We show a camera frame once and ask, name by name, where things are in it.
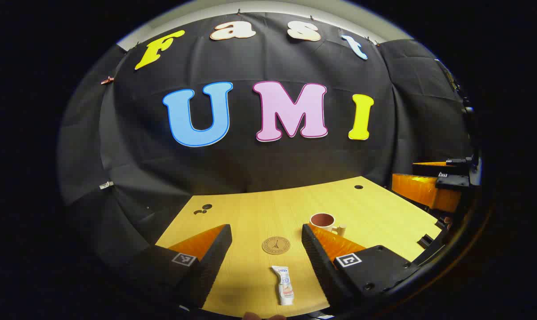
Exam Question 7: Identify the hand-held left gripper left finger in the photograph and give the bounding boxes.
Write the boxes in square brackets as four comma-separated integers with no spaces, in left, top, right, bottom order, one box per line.
[130,224,232,309]

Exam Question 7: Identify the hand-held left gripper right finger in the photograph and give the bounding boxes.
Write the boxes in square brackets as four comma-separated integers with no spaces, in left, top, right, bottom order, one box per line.
[301,224,422,312]

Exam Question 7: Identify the white cup brown inside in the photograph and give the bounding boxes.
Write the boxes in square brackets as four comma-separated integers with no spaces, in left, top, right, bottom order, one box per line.
[310,213,347,237]

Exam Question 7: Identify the round cork coaster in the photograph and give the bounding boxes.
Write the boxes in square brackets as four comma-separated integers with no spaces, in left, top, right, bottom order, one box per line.
[262,236,291,255]

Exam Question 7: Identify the white toothpaste tube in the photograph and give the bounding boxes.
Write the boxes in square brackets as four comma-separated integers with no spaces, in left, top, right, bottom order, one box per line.
[271,266,295,306]

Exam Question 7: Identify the wooden desktop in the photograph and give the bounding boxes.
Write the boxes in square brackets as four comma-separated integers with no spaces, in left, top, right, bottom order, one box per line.
[155,176,442,318]

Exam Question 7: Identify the black backdrop cloth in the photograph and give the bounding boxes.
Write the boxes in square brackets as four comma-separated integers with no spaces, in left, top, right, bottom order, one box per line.
[57,12,473,267]

